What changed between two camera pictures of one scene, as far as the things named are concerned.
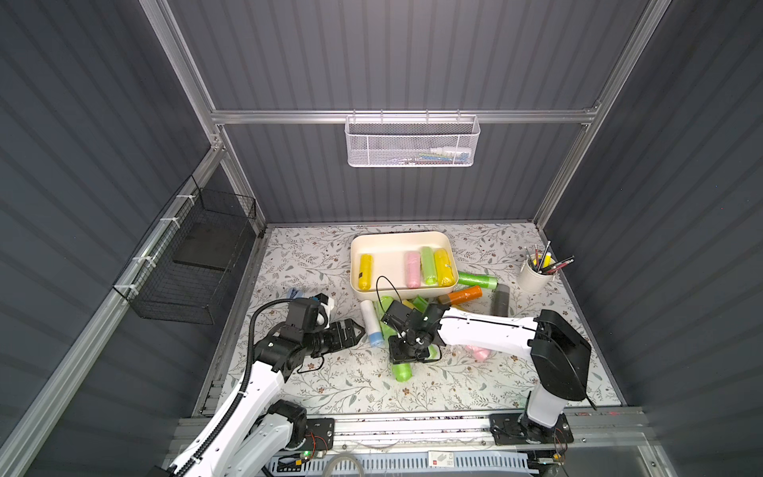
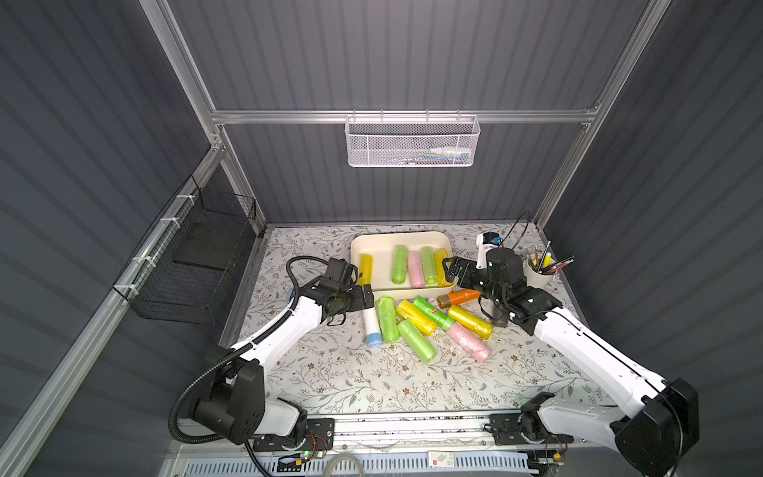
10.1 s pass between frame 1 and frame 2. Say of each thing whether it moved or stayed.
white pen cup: stayed
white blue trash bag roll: stayed
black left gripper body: moved
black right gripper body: moved
